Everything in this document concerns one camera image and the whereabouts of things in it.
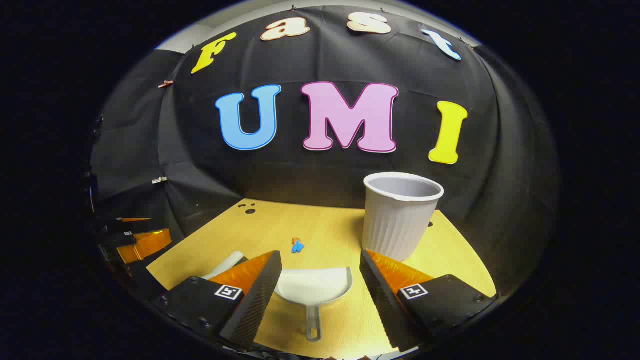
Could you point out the black backdrop cloth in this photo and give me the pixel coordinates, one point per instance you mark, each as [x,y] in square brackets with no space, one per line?
[325,175]

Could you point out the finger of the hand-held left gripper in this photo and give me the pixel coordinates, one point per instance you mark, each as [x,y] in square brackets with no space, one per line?
[117,240]
[112,226]

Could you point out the copper metal clip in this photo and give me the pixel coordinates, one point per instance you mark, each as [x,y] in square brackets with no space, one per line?
[165,84]

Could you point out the white plastic dustpan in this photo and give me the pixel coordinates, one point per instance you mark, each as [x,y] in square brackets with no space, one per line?
[312,285]

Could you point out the wooden desktop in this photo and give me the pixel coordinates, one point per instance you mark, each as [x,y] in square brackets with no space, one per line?
[325,225]

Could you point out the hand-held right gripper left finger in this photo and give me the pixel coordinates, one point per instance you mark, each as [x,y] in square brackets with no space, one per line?
[250,310]

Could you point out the silver metal clip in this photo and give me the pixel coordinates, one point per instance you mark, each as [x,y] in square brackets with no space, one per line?
[159,180]

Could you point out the white ribbed garbage bin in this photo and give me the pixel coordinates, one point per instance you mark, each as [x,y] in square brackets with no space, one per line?
[395,225]

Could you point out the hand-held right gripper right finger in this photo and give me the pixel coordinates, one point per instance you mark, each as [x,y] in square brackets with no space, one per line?
[382,305]

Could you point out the blue paper scrap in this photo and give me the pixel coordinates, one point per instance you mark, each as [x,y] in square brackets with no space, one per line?
[297,247]

